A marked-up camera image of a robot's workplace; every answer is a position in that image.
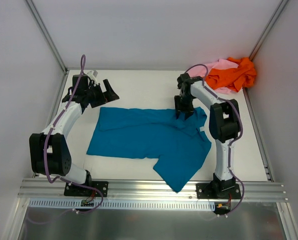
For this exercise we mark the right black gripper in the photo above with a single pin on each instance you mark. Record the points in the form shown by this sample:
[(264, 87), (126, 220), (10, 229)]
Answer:
[(184, 107)]

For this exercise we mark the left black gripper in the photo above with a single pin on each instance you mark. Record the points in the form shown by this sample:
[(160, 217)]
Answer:
[(100, 92)]

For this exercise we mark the teal blue t shirt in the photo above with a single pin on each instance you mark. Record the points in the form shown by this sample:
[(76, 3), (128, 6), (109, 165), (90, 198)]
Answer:
[(178, 143)]

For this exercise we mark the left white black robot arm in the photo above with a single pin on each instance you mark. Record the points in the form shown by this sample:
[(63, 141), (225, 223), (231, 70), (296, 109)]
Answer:
[(49, 152)]

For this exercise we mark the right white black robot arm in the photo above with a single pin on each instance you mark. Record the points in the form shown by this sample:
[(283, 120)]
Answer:
[(224, 126)]

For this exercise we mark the pink t shirt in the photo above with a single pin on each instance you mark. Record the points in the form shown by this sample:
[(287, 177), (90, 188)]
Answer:
[(206, 66)]

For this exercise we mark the orange t shirt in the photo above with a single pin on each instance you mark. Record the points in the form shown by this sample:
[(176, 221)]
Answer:
[(233, 74)]

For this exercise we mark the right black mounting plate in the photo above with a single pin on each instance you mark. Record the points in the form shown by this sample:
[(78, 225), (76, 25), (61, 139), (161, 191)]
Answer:
[(213, 191)]

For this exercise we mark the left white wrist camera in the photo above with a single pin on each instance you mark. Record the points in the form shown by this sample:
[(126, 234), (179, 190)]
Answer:
[(92, 74)]

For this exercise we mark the white slotted cable duct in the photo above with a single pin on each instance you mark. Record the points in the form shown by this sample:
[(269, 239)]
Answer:
[(118, 204)]

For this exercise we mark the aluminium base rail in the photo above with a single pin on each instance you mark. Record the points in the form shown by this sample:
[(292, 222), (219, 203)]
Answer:
[(155, 190)]

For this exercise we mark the left aluminium corner post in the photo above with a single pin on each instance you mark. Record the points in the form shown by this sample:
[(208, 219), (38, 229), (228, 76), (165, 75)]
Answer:
[(45, 33)]

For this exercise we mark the aluminium corner post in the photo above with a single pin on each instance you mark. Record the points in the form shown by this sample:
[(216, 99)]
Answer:
[(279, 10), (45, 33)]

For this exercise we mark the right aluminium corner post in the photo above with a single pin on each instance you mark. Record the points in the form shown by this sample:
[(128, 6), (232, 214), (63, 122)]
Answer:
[(279, 10)]

